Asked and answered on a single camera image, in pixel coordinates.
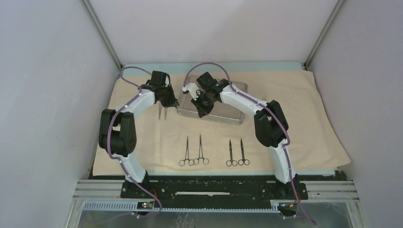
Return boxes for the metal surgical instrument tray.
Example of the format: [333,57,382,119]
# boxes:
[177,85,245,125]

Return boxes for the metal hemostat clamp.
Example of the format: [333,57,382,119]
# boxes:
[179,137,195,167]
[193,134,210,165]

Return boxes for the metal surgical scissors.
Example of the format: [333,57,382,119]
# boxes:
[238,138,250,166]

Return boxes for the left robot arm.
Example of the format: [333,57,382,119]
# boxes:
[98,71,179,198]

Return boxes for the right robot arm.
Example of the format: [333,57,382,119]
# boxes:
[182,72,296,199]

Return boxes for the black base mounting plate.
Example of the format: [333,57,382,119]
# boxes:
[121,175,308,200]

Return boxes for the aluminium frame rail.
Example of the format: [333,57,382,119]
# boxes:
[73,180,359,213]

